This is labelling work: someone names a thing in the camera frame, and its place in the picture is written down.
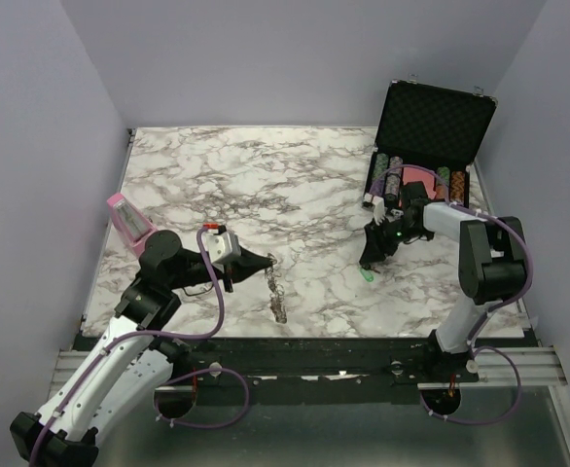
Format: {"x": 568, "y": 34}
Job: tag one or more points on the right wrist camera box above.
{"x": 379, "y": 209}

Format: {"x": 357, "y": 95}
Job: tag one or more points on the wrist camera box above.
{"x": 379, "y": 209}
{"x": 222, "y": 248}

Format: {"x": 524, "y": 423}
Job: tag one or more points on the pink metronome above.
{"x": 132, "y": 226}

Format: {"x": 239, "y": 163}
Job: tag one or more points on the green tagged key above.
{"x": 367, "y": 274}

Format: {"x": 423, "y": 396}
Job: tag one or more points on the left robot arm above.
{"x": 135, "y": 354}

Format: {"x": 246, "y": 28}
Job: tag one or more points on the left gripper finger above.
{"x": 240, "y": 273}
{"x": 248, "y": 259}

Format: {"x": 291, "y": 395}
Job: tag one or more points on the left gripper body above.
{"x": 194, "y": 273}

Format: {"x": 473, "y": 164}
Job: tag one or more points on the pink playing card deck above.
{"x": 410, "y": 175}

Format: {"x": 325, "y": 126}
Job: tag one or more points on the metal key ring disc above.
{"x": 276, "y": 292}

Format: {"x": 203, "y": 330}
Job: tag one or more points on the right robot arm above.
{"x": 495, "y": 267}

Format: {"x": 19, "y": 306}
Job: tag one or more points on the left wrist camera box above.
{"x": 222, "y": 248}

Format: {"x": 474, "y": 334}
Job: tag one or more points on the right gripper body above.
{"x": 399, "y": 230}

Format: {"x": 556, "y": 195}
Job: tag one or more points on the black poker chip case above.
{"x": 428, "y": 126}

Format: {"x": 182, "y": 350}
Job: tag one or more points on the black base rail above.
{"x": 278, "y": 371}

